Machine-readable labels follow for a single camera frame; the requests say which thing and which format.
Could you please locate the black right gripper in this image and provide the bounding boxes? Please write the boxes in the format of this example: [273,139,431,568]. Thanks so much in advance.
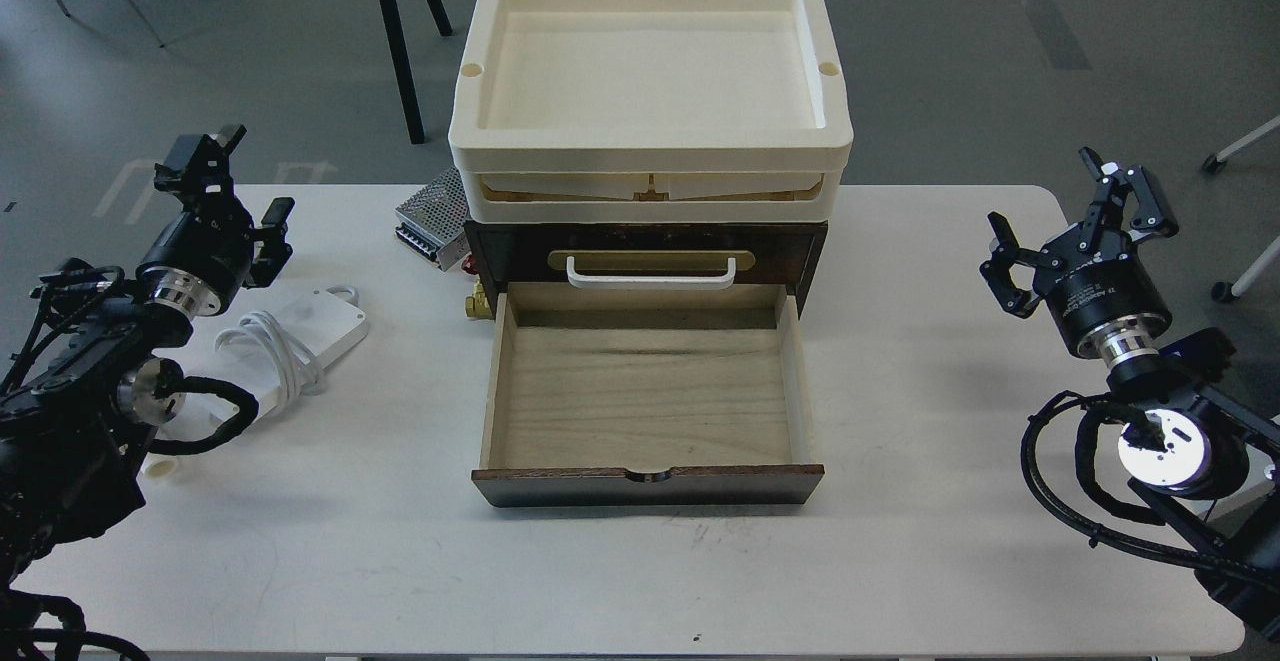
[979,147,1179,359]

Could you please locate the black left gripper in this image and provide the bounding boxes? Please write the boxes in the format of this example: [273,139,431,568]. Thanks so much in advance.
[136,124,294,320]

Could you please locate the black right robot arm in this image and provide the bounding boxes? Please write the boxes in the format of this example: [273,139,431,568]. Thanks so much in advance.
[980,147,1279,642]

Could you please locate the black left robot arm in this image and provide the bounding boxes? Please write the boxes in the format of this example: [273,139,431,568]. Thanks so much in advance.
[1,124,294,660]

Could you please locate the dark wooden cabinet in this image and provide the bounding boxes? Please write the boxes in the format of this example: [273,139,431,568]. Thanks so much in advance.
[465,222,829,304]

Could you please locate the white chair base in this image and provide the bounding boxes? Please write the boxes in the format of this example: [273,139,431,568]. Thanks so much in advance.
[1201,115,1280,304]

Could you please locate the metal mesh power supply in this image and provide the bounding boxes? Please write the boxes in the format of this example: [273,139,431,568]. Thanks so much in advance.
[394,167,470,272]

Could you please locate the brass fitting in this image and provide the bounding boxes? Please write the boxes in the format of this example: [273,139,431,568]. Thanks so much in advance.
[463,277,494,320]

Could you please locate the white plastic valve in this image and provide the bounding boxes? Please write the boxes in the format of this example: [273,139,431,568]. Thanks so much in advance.
[140,453,180,482]

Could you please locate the black table leg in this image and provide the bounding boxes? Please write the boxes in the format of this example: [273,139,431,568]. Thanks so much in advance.
[366,0,453,146]

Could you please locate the cream plastic stacked tray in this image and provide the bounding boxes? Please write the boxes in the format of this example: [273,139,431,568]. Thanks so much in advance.
[449,0,854,224]

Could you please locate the open wooden drawer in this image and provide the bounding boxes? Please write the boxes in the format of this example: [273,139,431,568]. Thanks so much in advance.
[471,283,826,507]

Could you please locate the white charger with cable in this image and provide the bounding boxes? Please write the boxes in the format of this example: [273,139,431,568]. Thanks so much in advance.
[209,286,369,419]

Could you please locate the white drawer handle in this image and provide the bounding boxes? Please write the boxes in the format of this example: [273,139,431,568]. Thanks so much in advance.
[564,255,737,291]

